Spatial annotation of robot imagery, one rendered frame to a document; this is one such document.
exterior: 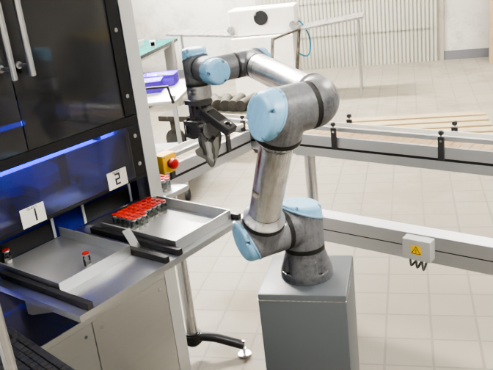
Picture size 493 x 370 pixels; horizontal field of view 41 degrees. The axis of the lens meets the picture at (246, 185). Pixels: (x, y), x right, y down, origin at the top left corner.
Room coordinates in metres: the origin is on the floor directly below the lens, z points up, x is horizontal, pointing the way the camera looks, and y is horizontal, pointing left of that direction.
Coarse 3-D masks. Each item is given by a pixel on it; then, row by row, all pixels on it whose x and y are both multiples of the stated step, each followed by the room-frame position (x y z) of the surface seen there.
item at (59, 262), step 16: (64, 240) 1.95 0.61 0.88; (80, 240) 1.93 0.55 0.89; (96, 240) 1.87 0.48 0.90; (32, 256) 1.85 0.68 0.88; (48, 256) 1.84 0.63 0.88; (64, 256) 1.83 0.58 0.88; (80, 256) 1.81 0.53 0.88; (96, 256) 1.80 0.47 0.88; (112, 256) 1.73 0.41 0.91; (128, 256) 1.77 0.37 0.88; (16, 272) 1.71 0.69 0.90; (32, 272) 1.74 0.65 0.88; (48, 272) 1.72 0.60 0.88; (64, 272) 1.71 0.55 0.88; (80, 272) 1.64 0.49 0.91; (96, 272) 1.68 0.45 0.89; (64, 288) 1.59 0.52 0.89
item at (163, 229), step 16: (176, 208) 2.12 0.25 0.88; (192, 208) 2.07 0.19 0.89; (208, 208) 2.03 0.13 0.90; (224, 208) 1.98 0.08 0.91; (160, 224) 2.00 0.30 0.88; (176, 224) 1.98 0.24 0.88; (192, 224) 1.96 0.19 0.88; (208, 224) 1.89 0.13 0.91; (160, 240) 1.81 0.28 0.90; (176, 240) 1.77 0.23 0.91; (192, 240) 1.82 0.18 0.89
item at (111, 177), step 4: (120, 168) 2.12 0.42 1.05; (124, 168) 2.14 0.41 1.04; (112, 172) 2.10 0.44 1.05; (116, 172) 2.11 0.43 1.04; (120, 172) 2.12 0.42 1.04; (124, 172) 2.13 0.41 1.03; (108, 176) 2.08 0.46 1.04; (112, 176) 2.09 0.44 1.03; (116, 176) 2.10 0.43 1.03; (120, 176) 2.12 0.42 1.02; (124, 176) 2.13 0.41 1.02; (108, 180) 2.08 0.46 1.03; (112, 180) 2.09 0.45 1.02; (120, 180) 2.12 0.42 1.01; (124, 180) 2.13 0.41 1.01; (112, 184) 2.09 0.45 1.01; (120, 184) 2.11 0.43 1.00; (112, 188) 2.09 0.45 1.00
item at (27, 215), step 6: (36, 204) 1.86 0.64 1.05; (42, 204) 1.87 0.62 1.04; (24, 210) 1.83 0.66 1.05; (30, 210) 1.84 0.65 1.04; (36, 210) 1.86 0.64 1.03; (42, 210) 1.87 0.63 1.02; (24, 216) 1.82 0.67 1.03; (30, 216) 1.84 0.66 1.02; (42, 216) 1.87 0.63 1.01; (24, 222) 1.82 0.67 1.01; (30, 222) 1.83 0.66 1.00; (36, 222) 1.85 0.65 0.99; (24, 228) 1.82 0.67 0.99
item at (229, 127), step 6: (204, 108) 1.91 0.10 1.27; (210, 108) 1.92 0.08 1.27; (204, 114) 1.89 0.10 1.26; (210, 114) 1.89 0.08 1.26; (216, 114) 1.90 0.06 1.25; (210, 120) 1.88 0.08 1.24; (216, 120) 1.87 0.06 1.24; (222, 120) 1.88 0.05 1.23; (228, 120) 1.89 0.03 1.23; (216, 126) 1.87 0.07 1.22; (222, 126) 1.86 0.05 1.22; (228, 126) 1.86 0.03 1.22; (234, 126) 1.87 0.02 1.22; (222, 132) 1.86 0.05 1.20; (228, 132) 1.85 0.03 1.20
